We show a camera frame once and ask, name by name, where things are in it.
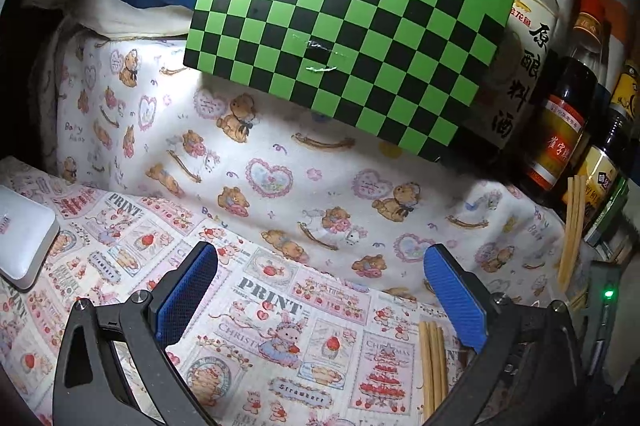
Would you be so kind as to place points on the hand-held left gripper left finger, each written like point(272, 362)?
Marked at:
point(187, 301)

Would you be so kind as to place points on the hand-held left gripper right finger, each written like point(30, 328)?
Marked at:
point(457, 301)

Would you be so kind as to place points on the pile of wooden chopsticks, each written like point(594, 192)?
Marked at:
point(432, 366)

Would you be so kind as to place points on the wooden chopstick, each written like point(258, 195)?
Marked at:
point(567, 236)
point(579, 206)

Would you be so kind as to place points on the green carton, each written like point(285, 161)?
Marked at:
point(607, 216)

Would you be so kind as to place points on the strawberry printed pink cloth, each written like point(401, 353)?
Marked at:
point(280, 306)

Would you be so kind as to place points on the dark bottle with yellow label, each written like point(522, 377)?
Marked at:
point(607, 156)

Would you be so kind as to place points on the bear printed white cloth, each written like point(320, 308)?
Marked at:
point(300, 166)

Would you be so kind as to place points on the dark bottle with red label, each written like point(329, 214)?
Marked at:
point(555, 131)

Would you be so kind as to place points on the white box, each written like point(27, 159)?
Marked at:
point(20, 231)

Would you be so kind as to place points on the clear bottle with white label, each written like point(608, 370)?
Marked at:
point(530, 46)

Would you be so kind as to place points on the green black checkered board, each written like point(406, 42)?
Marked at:
point(350, 31)

